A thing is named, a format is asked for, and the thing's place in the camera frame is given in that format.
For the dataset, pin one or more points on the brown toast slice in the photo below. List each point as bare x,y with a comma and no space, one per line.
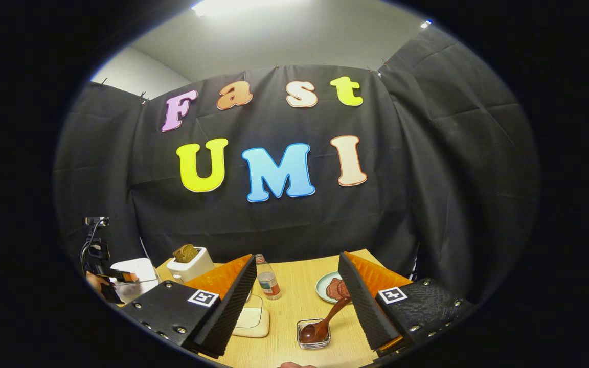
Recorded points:
185,253

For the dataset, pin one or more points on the clear plastic water bottle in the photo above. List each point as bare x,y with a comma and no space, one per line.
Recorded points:
269,281

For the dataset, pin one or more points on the white rice cooker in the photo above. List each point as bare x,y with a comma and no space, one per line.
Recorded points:
138,271

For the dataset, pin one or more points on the ceiling light panel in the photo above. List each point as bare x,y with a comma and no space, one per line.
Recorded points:
238,7
425,23

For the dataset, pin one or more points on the cream rice container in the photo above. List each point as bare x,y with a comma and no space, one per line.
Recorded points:
251,319

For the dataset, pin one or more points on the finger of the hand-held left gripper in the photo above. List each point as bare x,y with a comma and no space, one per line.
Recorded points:
130,277

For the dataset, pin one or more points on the red meat slice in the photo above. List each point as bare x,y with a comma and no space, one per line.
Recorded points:
344,289
331,290

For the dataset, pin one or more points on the pale green plate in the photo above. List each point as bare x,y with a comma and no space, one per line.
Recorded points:
321,289

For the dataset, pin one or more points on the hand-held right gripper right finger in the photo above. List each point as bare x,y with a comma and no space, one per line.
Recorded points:
368,306

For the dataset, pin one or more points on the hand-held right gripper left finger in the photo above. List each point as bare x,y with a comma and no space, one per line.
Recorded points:
223,312

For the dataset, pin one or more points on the white toaster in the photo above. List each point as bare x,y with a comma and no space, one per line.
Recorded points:
195,271

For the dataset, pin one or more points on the black backdrop cloth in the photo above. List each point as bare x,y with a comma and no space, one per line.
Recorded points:
284,230

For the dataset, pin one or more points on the brown wooden spoon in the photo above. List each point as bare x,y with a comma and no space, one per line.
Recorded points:
315,332

